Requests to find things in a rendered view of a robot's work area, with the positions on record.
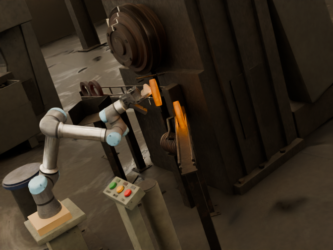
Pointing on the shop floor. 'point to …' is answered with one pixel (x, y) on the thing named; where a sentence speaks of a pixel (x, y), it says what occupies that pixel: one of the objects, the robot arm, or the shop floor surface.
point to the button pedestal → (131, 214)
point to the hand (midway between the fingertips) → (154, 89)
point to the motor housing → (185, 189)
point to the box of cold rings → (16, 117)
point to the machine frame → (222, 89)
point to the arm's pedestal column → (77, 240)
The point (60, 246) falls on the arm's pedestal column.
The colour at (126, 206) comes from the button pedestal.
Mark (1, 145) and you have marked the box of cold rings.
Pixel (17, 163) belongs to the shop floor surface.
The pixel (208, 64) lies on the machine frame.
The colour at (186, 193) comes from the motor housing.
